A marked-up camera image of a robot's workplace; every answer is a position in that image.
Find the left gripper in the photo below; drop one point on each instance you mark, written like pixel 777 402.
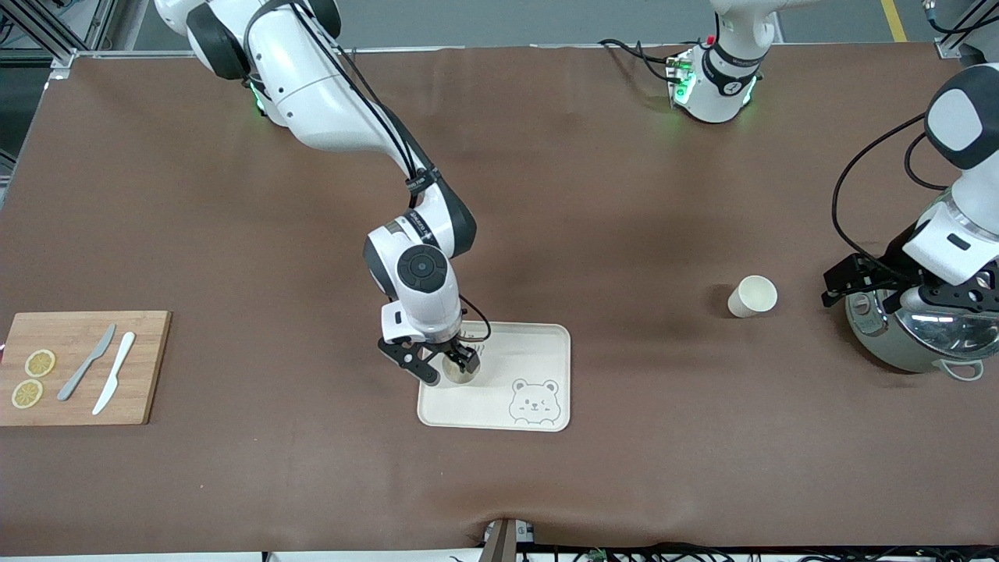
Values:
pixel 865 275

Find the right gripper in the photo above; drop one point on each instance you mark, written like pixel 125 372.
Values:
pixel 460 349

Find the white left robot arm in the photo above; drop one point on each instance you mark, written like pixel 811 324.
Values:
pixel 722 86

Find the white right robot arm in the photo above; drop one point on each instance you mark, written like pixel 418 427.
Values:
pixel 328 94

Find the grey electric cooker pot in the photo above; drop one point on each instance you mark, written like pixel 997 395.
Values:
pixel 870 336

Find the white bear print tray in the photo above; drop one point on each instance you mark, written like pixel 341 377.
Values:
pixel 499 406

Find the glass pot lid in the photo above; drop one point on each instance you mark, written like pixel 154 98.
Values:
pixel 952 332

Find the bamboo cutting board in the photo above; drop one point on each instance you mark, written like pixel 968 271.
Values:
pixel 152 351

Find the white plastic knife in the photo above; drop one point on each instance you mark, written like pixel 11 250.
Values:
pixel 115 375

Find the grey plastic knife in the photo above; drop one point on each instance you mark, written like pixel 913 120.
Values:
pixel 84 367

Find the lemon slice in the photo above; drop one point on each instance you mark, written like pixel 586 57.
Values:
pixel 40 363
pixel 27 394

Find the aluminium frame post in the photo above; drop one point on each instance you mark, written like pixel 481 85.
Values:
pixel 499 542

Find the aluminium frame rail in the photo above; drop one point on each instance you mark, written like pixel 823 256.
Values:
pixel 117 53
pixel 946 47

